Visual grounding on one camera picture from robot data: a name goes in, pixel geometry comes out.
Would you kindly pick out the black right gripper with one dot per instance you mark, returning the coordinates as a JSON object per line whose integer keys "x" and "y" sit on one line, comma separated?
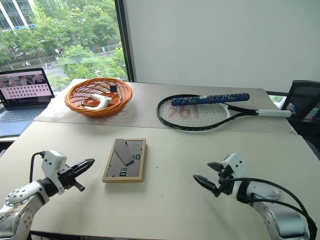
{"x": 223, "y": 183}

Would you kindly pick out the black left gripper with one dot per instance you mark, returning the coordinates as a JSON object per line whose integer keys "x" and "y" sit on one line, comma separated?
{"x": 67, "y": 178}

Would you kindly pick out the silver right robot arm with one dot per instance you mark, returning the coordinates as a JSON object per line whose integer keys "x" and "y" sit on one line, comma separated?
{"x": 272, "y": 207}

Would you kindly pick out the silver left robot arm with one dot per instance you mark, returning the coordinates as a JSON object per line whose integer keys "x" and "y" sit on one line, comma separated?
{"x": 23, "y": 200}

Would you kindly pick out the grey open laptop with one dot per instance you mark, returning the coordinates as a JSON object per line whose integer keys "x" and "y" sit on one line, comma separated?
{"x": 22, "y": 87}

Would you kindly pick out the black white tennis racket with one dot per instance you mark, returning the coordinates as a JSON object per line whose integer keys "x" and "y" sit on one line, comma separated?
{"x": 195, "y": 117}

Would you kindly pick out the orange woven basket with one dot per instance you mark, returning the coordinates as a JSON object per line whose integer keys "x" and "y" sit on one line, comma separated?
{"x": 75, "y": 102}

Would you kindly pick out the blue patterned rolled tube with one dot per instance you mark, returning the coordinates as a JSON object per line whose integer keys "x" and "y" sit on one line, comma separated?
{"x": 212, "y": 99}

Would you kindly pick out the small black square part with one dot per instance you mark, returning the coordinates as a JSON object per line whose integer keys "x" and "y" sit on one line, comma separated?
{"x": 113, "y": 89}

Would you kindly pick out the black mesh office chair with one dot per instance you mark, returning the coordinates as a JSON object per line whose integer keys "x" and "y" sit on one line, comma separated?
{"x": 303, "y": 105}

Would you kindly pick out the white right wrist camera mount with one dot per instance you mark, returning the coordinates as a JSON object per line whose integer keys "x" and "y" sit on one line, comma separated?
{"x": 236, "y": 166}

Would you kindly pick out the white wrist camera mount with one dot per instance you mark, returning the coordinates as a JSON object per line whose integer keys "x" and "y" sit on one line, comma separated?
{"x": 236, "y": 166}
{"x": 53, "y": 162}

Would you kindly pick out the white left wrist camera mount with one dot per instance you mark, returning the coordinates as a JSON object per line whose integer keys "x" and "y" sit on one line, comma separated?
{"x": 53, "y": 162}

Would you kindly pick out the wooden picture frame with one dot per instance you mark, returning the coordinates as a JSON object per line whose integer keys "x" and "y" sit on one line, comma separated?
{"x": 125, "y": 161}

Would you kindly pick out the black window frame post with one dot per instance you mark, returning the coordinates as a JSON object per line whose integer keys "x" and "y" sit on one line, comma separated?
{"x": 126, "y": 42}

